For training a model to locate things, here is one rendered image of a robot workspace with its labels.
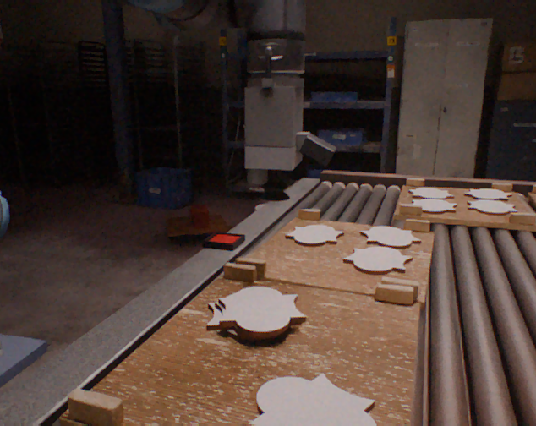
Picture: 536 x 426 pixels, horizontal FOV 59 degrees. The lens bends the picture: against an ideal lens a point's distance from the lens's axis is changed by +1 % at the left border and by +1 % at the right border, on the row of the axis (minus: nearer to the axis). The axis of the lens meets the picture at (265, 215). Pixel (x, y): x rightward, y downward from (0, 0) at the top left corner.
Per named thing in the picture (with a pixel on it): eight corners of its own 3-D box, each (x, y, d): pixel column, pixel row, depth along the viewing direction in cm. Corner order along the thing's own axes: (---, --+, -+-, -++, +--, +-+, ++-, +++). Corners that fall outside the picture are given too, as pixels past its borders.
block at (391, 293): (374, 301, 76) (374, 285, 76) (375, 296, 78) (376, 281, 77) (412, 307, 74) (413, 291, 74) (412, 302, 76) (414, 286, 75)
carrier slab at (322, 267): (228, 279, 89) (228, 271, 88) (295, 222, 126) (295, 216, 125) (423, 311, 77) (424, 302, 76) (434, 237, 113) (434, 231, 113)
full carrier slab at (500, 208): (393, 220, 128) (395, 204, 127) (402, 189, 166) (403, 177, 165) (540, 232, 117) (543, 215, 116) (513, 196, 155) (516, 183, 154)
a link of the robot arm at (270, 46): (309, 43, 64) (299, 37, 56) (308, 79, 65) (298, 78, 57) (254, 44, 65) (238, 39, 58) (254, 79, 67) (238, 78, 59)
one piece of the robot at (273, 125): (336, 54, 55) (330, 191, 60) (341, 58, 64) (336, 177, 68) (237, 56, 58) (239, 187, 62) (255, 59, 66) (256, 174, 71)
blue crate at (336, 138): (316, 143, 528) (316, 130, 524) (325, 140, 561) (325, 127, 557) (361, 146, 510) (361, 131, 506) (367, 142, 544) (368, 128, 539)
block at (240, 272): (222, 279, 85) (222, 264, 84) (226, 275, 87) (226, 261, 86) (254, 283, 83) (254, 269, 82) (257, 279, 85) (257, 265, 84)
